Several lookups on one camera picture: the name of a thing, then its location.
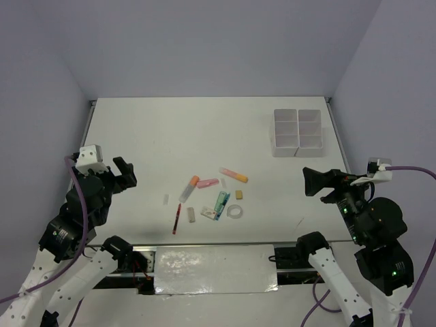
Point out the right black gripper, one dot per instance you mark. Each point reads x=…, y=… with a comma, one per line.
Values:
x=313, y=179

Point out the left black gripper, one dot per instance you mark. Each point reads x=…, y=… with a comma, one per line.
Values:
x=127, y=179

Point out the red pen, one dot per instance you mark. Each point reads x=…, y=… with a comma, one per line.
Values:
x=177, y=215

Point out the blue pen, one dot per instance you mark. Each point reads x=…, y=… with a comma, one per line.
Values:
x=221, y=211

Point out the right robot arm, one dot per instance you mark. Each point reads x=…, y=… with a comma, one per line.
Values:
x=375, y=226

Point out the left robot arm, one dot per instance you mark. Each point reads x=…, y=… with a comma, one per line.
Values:
x=44, y=299

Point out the left white compartment container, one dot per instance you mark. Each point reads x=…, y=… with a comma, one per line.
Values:
x=284, y=133

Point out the white compartment container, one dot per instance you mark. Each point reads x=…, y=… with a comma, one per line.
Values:
x=310, y=138
x=284, y=133

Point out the right white compartment container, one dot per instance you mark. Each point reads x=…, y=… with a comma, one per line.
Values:
x=310, y=138

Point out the orange capped clear tube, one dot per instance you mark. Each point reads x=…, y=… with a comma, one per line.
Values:
x=189, y=189

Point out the clear tape roll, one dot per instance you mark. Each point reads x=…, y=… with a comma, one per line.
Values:
x=234, y=211

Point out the pink yellow highlighter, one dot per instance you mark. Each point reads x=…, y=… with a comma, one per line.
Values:
x=240, y=177

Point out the green stapler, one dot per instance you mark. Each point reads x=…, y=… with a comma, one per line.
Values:
x=220, y=199

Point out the silver foil covered plate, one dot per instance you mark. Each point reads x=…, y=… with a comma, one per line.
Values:
x=222, y=269

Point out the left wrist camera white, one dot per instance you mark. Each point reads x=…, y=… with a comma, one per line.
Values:
x=90, y=158

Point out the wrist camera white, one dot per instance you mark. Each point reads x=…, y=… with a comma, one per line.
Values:
x=90, y=158
x=376, y=172

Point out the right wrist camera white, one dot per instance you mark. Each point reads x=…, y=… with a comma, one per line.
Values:
x=376, y=172

